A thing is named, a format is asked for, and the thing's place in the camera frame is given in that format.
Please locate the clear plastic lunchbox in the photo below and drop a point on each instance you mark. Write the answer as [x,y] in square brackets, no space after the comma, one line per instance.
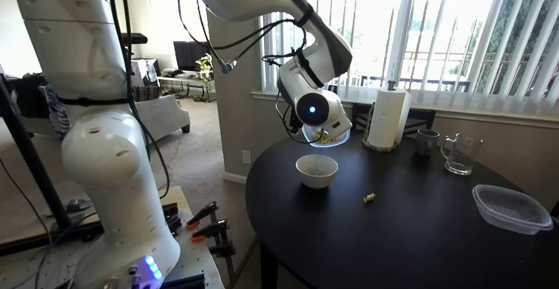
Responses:
[340,139]

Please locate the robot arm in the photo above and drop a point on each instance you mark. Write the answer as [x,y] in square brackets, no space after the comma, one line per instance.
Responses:
[105,158]

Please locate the white bowl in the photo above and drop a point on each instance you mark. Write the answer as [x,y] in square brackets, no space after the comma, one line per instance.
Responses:
[316,176]

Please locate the clear plastic lunchbox lid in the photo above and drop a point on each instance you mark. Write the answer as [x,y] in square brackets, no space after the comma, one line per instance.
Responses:
[508,210]

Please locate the heap of yellow food pieces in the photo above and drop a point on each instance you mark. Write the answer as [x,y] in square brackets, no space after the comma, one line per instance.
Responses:
[328,139]

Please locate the green potted plant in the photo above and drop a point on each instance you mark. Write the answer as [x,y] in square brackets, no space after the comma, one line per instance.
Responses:
[204,67]

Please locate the low television table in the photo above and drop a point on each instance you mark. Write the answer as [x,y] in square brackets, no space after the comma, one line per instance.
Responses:
[185,81]

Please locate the paper towel roll on holder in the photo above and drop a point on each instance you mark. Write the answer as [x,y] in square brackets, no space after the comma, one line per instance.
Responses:
[386,118]

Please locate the yellow food piece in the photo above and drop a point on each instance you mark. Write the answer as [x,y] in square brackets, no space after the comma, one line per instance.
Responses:
[369,197]

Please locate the black orange clamp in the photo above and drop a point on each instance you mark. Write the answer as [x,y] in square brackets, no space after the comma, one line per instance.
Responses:
[201,214]
[216,232]

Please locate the grey sofa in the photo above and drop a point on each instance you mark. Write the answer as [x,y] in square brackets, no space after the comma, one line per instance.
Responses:
[163,114]

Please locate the black television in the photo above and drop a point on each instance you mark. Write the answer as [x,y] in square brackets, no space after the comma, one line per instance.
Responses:
[188,55]

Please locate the woven basket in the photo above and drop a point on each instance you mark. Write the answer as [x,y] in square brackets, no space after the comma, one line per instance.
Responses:
[147,92]

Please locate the black chair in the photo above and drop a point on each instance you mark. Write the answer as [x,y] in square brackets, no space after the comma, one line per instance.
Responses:
[419,121]

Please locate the grey mug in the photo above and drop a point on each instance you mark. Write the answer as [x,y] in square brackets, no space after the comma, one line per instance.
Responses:
[426,141]

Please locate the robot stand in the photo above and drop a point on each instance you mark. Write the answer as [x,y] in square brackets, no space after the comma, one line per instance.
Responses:
[196,258]

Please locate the clear glass jug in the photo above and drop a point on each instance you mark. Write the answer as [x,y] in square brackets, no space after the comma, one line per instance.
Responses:
[463,156]

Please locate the white vertical blinds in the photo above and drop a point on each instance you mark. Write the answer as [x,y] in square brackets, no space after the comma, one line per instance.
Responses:
[436,31]

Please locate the blue white pillow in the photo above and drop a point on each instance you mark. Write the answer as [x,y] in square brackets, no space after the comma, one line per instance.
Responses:
[59,114]

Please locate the wall socket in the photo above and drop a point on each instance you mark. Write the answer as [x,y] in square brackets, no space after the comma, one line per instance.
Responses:
[246,157]

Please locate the camera on mount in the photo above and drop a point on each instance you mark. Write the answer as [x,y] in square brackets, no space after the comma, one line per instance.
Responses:
[134,39]

